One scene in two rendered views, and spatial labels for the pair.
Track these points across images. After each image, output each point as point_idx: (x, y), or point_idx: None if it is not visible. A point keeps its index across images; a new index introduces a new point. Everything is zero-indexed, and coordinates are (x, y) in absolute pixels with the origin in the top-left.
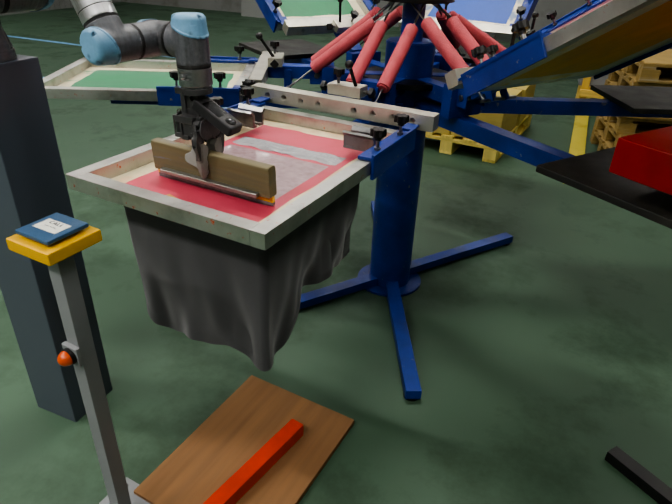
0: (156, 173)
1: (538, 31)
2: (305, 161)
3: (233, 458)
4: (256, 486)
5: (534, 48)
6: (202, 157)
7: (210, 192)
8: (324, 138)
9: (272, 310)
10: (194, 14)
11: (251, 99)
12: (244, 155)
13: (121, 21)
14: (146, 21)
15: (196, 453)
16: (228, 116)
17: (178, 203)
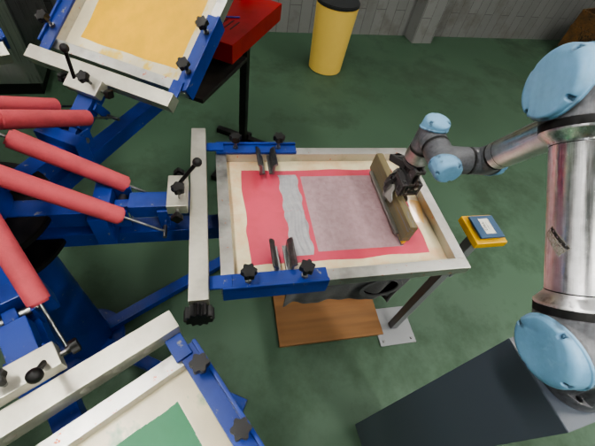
0: (402, 249)
1: (220, 17)
2: (304, 191)
3: (334, 307)
4: None
5: (220, 29)
6: None
7: None
8: (248, 204)
9: None
10: (437, 113)
11: (232, 286)
12: (328, 227)
13: (482, 147)
14: (459, 149)
15: (346, 326)
16: (397, 156)
17: (424, 189)
